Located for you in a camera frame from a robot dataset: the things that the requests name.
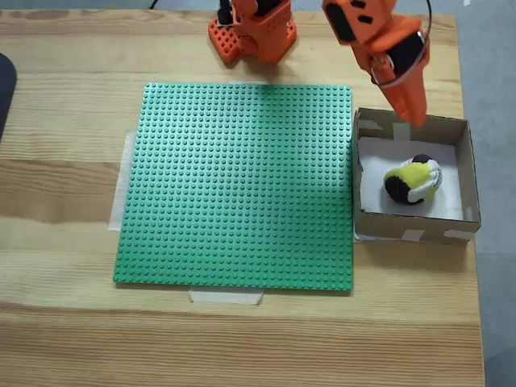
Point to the white paper sheet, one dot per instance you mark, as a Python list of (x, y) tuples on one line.
[(371, 193)]

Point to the green studded baseplate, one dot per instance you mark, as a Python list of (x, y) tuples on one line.
[(234, 193)]

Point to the masking tape strip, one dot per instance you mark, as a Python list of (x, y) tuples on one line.
[(225, 297), (250, 82), (119, 193)]

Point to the yellow black white ball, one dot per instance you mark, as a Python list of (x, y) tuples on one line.
[(411, 181)]

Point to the black rounded object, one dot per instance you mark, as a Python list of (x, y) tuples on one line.
[(6, 88)]

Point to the cardboard box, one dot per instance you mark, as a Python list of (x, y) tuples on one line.
[(379, 225)]

